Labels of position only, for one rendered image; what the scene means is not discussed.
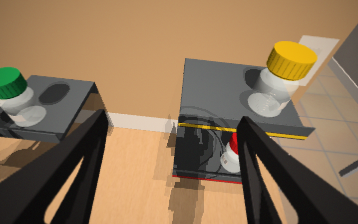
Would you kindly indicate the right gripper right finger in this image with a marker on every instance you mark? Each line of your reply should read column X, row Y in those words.
column 314, row 200

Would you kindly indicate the white bottle with green cap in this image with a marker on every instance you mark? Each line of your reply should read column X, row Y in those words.
column 19, row 101

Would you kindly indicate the white bottle with yellow cap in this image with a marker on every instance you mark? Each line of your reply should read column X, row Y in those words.
column 287, row 63

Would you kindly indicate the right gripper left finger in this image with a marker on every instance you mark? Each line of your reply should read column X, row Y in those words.
column 26, row 194

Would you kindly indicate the white bottle with red cap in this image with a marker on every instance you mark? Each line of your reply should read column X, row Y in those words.
column 229, row 158

